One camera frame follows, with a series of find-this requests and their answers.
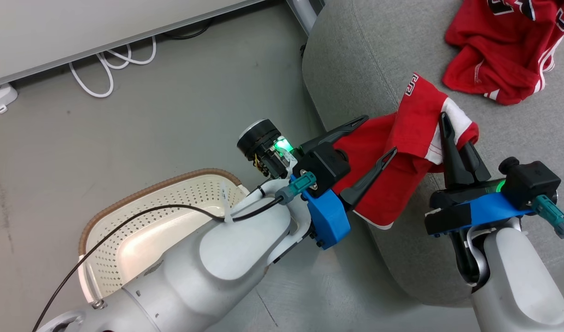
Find grey fabric sofa seat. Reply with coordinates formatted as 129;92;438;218
302;0;564;307

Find white perforated laundry basket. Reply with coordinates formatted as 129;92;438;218
77;168;251;303

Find teal left camera cable connector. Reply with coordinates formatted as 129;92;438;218
277;172;317;206

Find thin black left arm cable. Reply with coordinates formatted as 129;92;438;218
32;197;285;332

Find large white partition panel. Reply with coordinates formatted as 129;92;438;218
0;0;266;89

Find white zip tie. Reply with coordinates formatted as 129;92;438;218
220;182;238;224

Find teal right camera cable connector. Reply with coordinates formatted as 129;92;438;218
533;195;564;238

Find right gripper black bar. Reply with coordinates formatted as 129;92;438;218
339;112;506;210

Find red garment broad white stripes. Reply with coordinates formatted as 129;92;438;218
330;73;480;230

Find red jersey black white lettering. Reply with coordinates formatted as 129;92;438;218
442;0;564;106

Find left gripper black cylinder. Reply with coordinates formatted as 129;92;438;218
237;115;369;179

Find black cable under partition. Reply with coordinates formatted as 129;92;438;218
163;18;214;40

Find looped white power cable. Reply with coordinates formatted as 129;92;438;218
69;36;157;98

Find teal camera cable connector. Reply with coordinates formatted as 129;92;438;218
533;195;564;238
277;172;317;206

